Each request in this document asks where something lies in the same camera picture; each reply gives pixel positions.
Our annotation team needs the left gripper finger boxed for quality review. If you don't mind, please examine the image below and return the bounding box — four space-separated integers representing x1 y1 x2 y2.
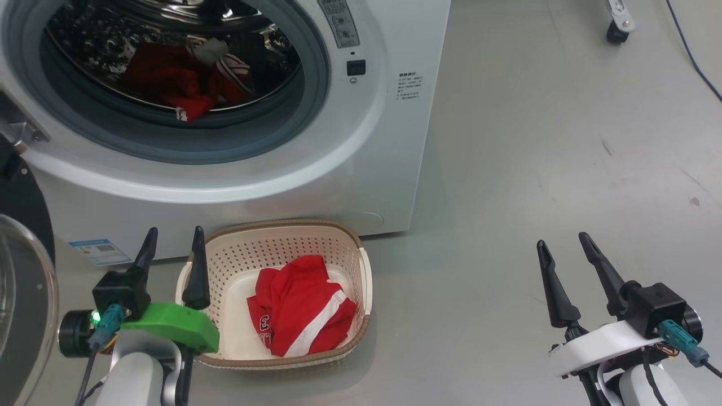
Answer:
131 227 159 277
182 226 211 311

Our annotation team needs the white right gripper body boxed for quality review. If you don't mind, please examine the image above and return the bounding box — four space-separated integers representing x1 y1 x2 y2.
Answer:
550 304 704 377

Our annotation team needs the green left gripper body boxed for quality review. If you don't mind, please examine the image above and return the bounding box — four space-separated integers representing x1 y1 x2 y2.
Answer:
58 302 221 360

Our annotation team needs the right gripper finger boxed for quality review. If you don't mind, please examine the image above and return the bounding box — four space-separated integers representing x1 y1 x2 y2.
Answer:
536 240 587 340
579 232 628 316

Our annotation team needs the red garment wide white stripe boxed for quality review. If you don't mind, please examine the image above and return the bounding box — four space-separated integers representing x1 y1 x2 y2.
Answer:
246 255 359 358

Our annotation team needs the dark washing machine door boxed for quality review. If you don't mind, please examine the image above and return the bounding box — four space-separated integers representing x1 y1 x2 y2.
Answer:
0 135 60 406

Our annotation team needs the red garment striped ribbing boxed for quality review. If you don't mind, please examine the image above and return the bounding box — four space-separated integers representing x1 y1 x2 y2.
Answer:
124 42 254 123

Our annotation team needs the cream perforated laundry basket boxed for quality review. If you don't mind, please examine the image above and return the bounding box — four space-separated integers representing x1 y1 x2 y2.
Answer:
175 219 374 371

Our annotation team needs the white front-load washing machine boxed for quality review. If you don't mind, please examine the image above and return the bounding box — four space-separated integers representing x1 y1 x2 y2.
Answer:
0 0 452 266

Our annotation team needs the blue energy label sticker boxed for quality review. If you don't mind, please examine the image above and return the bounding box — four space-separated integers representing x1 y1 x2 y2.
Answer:
68 239 132 266

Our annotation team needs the white partition with grey foot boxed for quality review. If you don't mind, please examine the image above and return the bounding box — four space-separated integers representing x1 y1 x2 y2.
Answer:
605 0 637 45

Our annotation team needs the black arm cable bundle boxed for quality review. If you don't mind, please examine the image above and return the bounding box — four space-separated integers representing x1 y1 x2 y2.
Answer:
642 347 673 406

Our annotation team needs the left camera cable teal plug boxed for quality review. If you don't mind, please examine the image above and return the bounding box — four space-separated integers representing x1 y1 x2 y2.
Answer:
76 304 125 406

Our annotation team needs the camera cable teal plug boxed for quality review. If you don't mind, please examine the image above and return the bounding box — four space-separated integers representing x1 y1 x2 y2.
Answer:
659 320 722 379
76 304 125 406

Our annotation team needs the right camera cable teal plug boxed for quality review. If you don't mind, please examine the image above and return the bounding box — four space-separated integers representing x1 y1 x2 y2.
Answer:
659 320 722 379

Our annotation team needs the black floor cable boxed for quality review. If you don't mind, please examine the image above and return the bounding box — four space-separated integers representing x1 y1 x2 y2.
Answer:
666 0 722 103

